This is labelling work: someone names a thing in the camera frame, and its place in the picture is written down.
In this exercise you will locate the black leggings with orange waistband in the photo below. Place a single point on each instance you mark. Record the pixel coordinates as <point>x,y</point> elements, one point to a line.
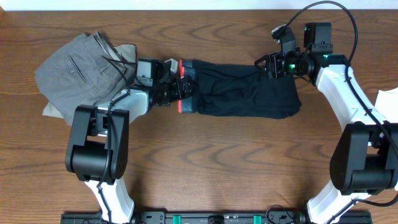
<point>237,90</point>

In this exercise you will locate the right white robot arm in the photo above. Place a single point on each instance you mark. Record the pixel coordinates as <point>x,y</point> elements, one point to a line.
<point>364,162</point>

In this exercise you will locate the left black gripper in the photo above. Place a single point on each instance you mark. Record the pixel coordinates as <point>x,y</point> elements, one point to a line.
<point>184,93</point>

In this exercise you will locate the folded grey trousers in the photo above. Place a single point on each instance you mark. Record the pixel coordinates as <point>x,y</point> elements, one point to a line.
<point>86,71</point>

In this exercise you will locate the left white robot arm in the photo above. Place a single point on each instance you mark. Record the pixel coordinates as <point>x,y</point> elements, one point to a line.
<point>98,146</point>

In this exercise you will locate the white cloth at right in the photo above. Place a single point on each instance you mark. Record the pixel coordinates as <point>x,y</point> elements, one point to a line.
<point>387,104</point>

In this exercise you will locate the beige folded cloth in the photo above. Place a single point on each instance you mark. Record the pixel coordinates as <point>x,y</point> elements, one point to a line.
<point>127,51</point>

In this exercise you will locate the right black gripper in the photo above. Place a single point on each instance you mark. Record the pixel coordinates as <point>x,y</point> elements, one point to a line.
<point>273,62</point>

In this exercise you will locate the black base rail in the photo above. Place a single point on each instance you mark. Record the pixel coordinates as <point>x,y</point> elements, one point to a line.
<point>273,215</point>

